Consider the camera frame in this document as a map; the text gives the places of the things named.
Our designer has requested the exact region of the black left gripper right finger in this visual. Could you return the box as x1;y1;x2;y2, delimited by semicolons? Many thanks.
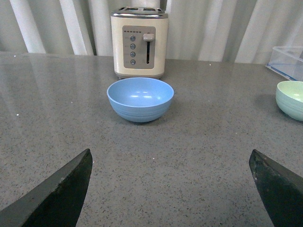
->
249;149;303;227

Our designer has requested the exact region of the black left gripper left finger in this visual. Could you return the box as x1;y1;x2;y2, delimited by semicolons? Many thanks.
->
0;149;92;227

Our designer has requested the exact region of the green bowl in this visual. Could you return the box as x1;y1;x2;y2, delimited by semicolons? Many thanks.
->
276;81;303;121

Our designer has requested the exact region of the blue bowl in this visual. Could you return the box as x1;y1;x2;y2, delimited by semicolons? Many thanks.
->
107;78;174;122

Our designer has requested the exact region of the clear plastic container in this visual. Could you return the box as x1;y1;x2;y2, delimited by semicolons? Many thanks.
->
266;46;303;81

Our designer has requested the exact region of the cream toaster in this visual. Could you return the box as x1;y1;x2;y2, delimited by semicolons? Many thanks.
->
111;7;169;79

